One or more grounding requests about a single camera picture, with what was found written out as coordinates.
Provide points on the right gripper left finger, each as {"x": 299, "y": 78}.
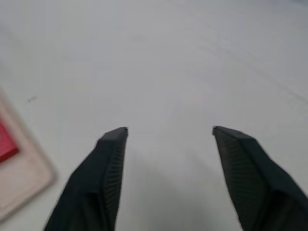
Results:
{"x": 89, "y": 187}

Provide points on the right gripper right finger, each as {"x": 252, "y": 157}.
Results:
{"x": 260, "y": 183}

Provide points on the wooden letter tray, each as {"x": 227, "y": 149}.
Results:
{"x": 29, "y": 173}

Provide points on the red letter tile r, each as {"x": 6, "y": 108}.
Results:
{"x": 6, "y": 144}

